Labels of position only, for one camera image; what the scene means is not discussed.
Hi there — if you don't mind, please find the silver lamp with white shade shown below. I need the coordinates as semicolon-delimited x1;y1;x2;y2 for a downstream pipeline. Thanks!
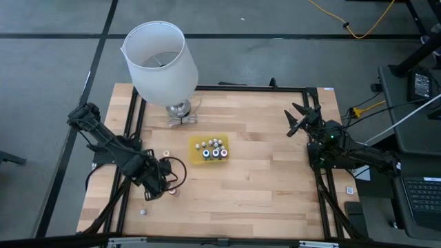
120;20;200;118

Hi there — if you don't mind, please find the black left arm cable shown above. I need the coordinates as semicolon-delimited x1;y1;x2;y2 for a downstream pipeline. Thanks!
160;156;187;193

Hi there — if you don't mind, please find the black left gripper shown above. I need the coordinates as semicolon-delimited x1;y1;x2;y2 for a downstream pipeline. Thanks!
136;154;178;202

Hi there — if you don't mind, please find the long yellow extension cable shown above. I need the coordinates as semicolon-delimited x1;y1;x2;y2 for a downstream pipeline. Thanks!
307;0;396;40

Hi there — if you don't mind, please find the black power supply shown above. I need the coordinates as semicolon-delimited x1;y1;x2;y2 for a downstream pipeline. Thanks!
407;68;432;101

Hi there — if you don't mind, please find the black camera rig bar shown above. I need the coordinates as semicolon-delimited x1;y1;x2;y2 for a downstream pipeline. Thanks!
0;233;441;248

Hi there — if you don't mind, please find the yellow translucent plastic bin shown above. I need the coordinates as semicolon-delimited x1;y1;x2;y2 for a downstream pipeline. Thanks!
187;133;230;165

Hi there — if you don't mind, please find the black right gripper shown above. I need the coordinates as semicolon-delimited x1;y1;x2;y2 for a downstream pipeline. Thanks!
284;102;346;146

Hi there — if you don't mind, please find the person's shoe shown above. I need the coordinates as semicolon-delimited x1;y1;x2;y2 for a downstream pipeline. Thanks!
420;25;441;44

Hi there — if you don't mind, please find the black rectangular object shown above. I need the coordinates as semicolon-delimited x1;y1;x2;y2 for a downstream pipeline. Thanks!
344;201;369;238

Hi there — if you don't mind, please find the black keyboard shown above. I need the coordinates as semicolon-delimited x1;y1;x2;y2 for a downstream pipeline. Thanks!
401;176;441;232

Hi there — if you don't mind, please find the white rod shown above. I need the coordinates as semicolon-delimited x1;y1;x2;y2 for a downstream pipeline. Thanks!
356;92;441;149

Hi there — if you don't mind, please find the black computer desk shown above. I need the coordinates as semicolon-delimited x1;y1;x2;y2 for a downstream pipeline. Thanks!
384;151;441;242

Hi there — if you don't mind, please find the black floor stand leg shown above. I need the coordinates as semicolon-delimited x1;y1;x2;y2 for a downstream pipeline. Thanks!
0;150;28;166

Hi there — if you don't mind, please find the black side desk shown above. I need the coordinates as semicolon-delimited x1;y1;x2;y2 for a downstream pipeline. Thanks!
378;64;441;158

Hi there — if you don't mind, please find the short yellow cable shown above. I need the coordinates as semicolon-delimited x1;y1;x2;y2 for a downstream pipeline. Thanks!
350;99;387;118

